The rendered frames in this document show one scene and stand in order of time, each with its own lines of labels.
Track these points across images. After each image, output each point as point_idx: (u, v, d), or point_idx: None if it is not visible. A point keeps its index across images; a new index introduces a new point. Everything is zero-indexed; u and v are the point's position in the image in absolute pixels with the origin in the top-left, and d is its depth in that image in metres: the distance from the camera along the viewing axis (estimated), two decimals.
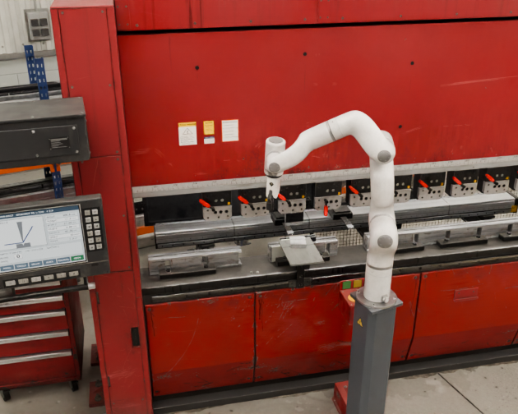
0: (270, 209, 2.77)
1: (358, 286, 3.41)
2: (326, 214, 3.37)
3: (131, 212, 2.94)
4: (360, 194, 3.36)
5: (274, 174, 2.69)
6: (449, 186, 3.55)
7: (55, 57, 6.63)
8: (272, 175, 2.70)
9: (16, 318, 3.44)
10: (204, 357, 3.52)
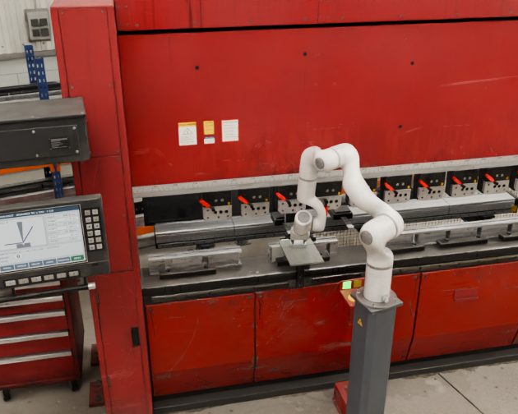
0: None
1: (358, 286, 3.41)
2: (326, 214, 3.37)
3: (131, 212, 2.94)
4: None
5: None
6: (449, 186, 3.55)
7: (55, 57, 6.63)
8: None
9: (16, 318, 3.44)
10: (204, 357, 3.52)
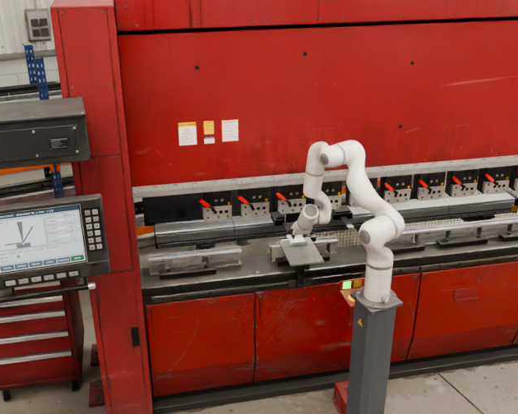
0: (305, 234, 3.42)
1: (358, 286, 3.41)
2: None
3: (131, 212, 2.94)
4: None
5: None
6: (449, 186, 3.55)
7: (55, 57, 6.63)
8: None
9: (16, 318, 3.44)
10: (204, 357, 3.52)
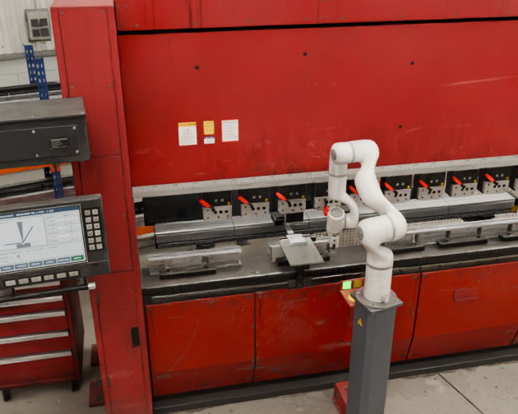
0: (332, 249, 3.42)
1: (358, 286, 3.41)
2: (326, 214, 3.37)
3: (131, 212, 2.94)
4: None
5: (336, 235, 3.25)
6: (449, 186, 3.55)
7: (55, 57, 6.63)
8: (335, 235, 3.26)
9: (16, 318, 3.44)
10: (204, 357, 3.52)
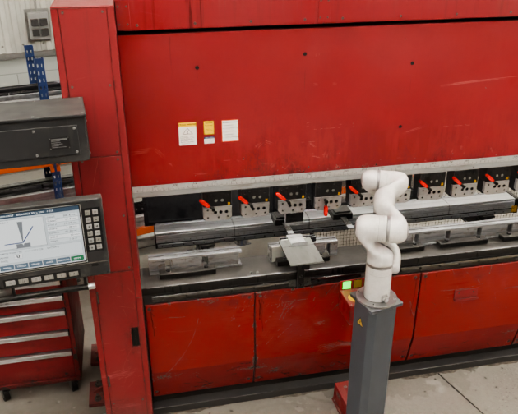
0: None
1: (358, 286, 3.41)
2: (326, 214, 3.37)
3: (131, 212, 2.94)
4: (360, 194, 3.36)
5: None
6: (449, 186, 3.55)
7: (55, 57, 6.63)
8: None
9: (16, 318, 3.44)
10: (204, 357, 3.52)
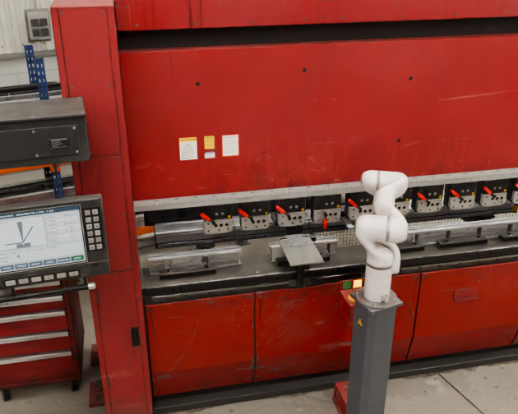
0: None
1: (358, 286, 3.41)
2: (326, 227, 3.40)
3: (131, 212, 2.94)
4: (359, 207, 3.40)
5: None
6: (447, 198, 3.58)
7: (55, 57, 6.63)
8: None
9: (16, 318, 3.44)
10: (204, 357, 3.52)
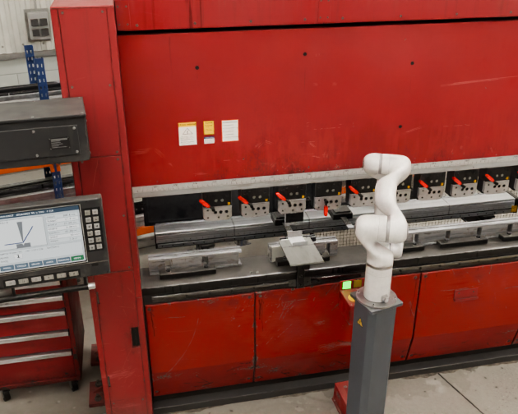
0: None
1: (358, 286, 3.41)
2: (326, 214, 3.37)
3: (131, 212, 2.94)
4: (360, 194, 3.36)
5: None
6: (449, 186, 3.55)
7: (55, 57, 6.63)
8: None
9: (16, 318, 3.44)
10: (204, 357, 3.52)
